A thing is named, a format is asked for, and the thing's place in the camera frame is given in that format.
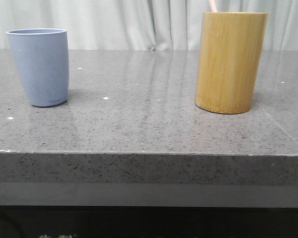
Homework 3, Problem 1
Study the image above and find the pink chopstick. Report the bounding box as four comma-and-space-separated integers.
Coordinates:
209, 0, 218, 12

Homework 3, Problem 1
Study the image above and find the blue plastic cup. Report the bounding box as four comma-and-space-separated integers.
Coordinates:
6, 28, 69, 107

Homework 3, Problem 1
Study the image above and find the white pleated curtain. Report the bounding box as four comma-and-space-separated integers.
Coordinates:
0, 0, 298, 51

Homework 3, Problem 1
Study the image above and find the bamboo cylinder holder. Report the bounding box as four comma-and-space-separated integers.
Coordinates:
195, 12, 268, 114

